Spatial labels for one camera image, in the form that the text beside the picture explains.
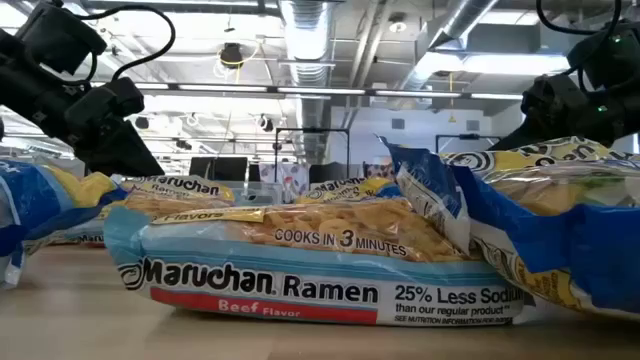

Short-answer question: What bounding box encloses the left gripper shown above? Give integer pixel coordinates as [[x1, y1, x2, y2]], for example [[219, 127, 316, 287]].
[[0, 48, 167, 178]]

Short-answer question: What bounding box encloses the white floral cloth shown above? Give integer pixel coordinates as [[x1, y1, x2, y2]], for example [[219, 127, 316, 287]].
[[258, 162, 309, 197]]

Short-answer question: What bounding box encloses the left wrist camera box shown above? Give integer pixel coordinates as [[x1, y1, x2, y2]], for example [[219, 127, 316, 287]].
[[92, 76, 147, 124]]

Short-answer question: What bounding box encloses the patterned fabric cushion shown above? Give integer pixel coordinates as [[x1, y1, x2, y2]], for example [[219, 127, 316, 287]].
[[362, 160, 396, 181]]

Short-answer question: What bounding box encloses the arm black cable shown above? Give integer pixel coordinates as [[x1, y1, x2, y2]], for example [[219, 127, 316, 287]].
[[536, 0, 624, 37], [74, 3, 177, 82]]

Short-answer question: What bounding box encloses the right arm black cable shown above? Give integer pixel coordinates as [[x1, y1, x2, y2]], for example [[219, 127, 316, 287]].
[[536, 0, 624, 37]]

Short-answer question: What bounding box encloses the silver ventilation duct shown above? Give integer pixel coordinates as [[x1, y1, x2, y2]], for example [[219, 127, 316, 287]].
[[278, 0, 335, 166], [399, 0, 501, 91]]

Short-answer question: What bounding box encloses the long light strip bar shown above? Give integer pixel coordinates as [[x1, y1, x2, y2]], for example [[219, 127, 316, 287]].
[[89, 81, 525, 101]]

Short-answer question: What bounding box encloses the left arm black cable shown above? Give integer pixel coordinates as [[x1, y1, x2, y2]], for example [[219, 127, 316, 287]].
[[74, 3, 177, 82]]

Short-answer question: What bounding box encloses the black computer monitor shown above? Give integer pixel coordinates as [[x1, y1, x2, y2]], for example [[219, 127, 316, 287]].
[[188, 156, 250, 182]]

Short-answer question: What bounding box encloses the red Maruchan ramen packet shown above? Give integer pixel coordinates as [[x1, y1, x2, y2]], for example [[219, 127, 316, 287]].
[[22, 218, 107, 250]]

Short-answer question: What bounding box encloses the black ceiling cable reel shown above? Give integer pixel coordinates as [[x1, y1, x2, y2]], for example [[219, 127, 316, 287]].
[[218, 42, 245, 70]]

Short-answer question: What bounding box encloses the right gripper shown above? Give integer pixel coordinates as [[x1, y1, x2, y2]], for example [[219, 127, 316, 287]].
[[489, 78, 640, 152]]

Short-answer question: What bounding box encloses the black metal frame stand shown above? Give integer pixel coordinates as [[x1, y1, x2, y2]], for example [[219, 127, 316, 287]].
[[274, 127, 351, 184], [435, 133, 503, 154]]

